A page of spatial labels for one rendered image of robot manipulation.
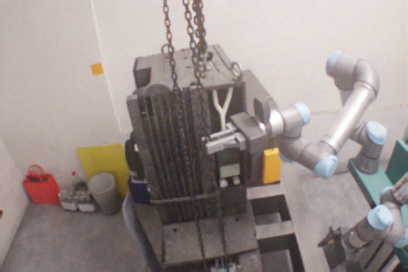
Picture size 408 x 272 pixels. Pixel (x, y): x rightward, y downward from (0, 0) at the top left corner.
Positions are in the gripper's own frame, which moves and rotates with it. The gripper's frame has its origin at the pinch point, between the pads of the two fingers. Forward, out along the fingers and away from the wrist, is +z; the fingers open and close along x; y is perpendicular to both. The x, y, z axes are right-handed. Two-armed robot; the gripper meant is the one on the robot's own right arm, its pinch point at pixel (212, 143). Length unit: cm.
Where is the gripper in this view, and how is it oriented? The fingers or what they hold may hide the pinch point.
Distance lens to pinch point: 79.2
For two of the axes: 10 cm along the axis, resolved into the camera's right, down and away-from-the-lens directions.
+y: 1.4, 8.2, 5.6
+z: -9.3, 3.0, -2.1
